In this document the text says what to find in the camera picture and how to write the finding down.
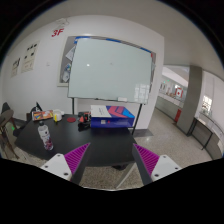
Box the colourful orange booklet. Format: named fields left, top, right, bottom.
left=32, top=110, right=53, bottom=121

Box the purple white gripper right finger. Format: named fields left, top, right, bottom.
left=133, top=144, right=181, bottom=182

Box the white rolling whiteboard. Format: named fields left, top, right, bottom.
left=68, top=36, right=153, bottom=130

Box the white wall poster large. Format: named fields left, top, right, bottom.
left=21, top=41, right=39, bottom=73

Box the grey pin notice board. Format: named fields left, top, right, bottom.
left=58, top=36, right=156, bottom=87

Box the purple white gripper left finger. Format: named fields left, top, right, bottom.
left=41, top=143, right=90, bottom=181

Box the clear plastic water bottle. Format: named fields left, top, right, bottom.
left=38, top=121, right=53, bottom=151

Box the white wall poster small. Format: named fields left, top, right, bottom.
left=11, top=58, right=20, bottom=77

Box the blue and red cardboard box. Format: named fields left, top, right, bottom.
left=90, top=105, right=135, bottom=128

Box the white cup with yellow handle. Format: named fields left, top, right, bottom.
left=53, top=109, right=64, bottom=122

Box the dark wooden chair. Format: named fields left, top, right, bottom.
left=0, top=102, right=19, bottom=158

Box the black round table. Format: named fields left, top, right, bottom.
left=14, top=114, right=154, bottom=186

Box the black red handheld tool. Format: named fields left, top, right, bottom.
left=78, top=112, right=91, bottom=131

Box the red round coaster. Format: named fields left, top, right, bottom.
left=67, top=117, right=76, bottom=123

